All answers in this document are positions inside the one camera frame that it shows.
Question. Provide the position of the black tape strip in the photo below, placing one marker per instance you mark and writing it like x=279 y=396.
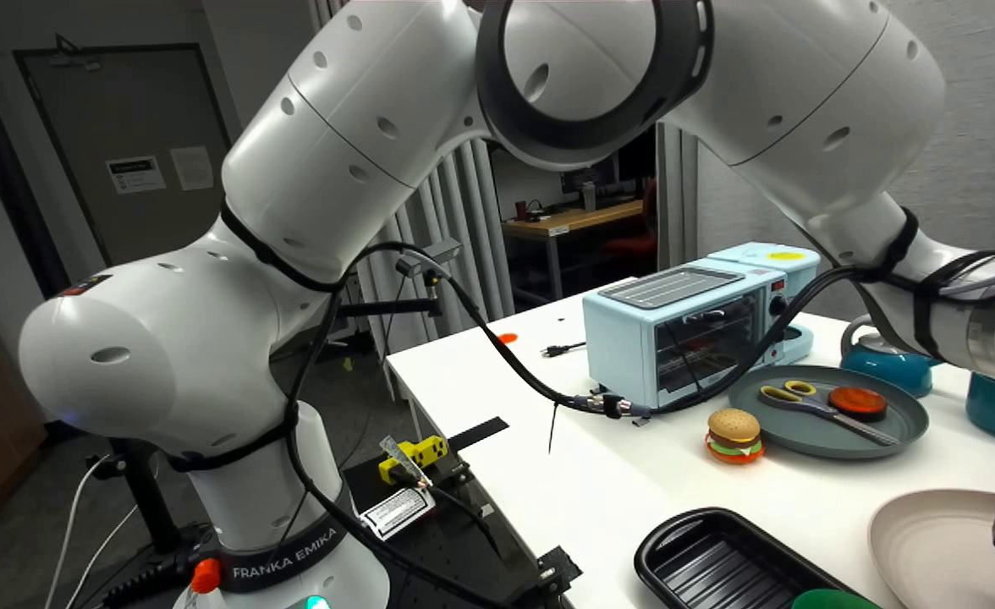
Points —
x=482 y=430

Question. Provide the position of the dark computer monitor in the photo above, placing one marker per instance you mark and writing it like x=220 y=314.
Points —
x=592 y=180

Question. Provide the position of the black ribbed plastic tray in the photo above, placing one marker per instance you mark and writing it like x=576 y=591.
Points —
x=713 y=563

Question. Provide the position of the grey door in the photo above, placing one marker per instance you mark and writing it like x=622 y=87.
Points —
x=80 y=122

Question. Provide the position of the blue-grey round plate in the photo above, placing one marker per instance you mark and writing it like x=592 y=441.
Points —
x=788 y=435

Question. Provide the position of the black table clamp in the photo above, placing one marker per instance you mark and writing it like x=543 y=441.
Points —
x=560 y=567

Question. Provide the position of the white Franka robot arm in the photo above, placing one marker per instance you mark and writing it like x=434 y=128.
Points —
x=181 y=360

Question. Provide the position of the wooden desk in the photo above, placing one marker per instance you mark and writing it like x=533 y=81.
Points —
x=576 y=217

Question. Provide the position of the red-orange round disc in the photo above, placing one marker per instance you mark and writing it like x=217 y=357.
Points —
x=857 y=402

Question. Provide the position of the small black object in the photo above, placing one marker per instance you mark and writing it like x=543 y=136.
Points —
x=567 y=350

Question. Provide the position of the small orange object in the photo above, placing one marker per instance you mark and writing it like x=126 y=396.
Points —
x=506 y=335

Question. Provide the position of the teal toy kettle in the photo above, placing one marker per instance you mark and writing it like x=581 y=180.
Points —
x=887 y=364

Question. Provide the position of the white paper door sign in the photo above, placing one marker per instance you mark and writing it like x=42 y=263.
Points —
x=192 y=166
x=132 y=175

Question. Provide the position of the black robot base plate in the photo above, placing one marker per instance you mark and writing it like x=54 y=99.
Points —
x=464 y=542

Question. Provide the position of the toy hamburger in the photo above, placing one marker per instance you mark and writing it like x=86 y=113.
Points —
x=734 y=435

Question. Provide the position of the light blue toaster oven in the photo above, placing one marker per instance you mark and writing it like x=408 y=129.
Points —
x=632 y=340

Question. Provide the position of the yellow and black clamp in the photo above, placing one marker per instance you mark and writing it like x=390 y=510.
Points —
x=415 y=454

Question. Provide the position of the black camera stand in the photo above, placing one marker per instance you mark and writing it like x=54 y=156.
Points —
x=384 y=311

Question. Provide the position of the dark green plastic cup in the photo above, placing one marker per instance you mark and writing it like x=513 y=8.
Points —
x=830 y=599

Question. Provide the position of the grey round plate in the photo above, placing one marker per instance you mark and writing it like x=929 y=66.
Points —
x=937 y=542

